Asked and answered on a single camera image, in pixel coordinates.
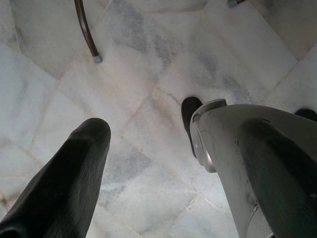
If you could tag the brown chair leg grey cap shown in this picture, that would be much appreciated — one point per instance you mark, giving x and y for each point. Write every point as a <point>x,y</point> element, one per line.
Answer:
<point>87,32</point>
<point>235,3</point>

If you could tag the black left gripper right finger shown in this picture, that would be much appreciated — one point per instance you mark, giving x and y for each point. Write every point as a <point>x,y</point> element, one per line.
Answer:
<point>280,178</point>

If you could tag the silver robot leg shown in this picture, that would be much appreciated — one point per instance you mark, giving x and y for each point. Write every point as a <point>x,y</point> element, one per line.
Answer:
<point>223,138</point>

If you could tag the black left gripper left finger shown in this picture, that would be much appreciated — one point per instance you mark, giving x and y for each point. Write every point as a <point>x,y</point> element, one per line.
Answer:
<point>67,178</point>

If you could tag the black robot foot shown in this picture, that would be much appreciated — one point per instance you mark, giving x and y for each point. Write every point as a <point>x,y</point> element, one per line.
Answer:
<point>307,114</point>
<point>189,111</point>

